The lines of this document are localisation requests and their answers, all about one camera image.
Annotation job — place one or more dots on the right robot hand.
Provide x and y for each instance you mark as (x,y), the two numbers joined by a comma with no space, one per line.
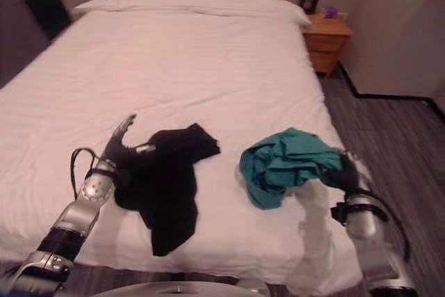
(344,175)

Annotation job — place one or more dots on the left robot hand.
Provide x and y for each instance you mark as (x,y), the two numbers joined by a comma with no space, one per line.
(120,147)

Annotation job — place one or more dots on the teal garment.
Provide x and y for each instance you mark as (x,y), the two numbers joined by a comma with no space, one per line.
(288,168)

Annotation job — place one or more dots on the black garment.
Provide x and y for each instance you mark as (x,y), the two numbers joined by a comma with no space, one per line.
(170,185)

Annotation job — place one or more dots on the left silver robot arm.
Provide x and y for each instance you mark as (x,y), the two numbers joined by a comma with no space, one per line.
(69,220)

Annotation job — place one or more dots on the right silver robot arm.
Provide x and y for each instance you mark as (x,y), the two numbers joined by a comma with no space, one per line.
(373,241)

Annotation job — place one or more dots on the white bed duvet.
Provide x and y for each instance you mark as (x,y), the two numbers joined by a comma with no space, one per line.
(167,109)

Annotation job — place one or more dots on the wooden nightstand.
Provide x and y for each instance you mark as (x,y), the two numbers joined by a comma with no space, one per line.
(327,45)

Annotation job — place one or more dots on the silver robot body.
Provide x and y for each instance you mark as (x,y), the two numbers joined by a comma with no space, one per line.
(180,289)

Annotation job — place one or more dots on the dark wardrobe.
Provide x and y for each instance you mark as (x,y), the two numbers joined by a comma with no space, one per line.
(26,15)

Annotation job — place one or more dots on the purple small object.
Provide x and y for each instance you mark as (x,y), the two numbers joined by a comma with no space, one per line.
(329,12)

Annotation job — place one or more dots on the black picture frame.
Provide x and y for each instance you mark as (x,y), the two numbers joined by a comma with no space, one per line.
(309,3)

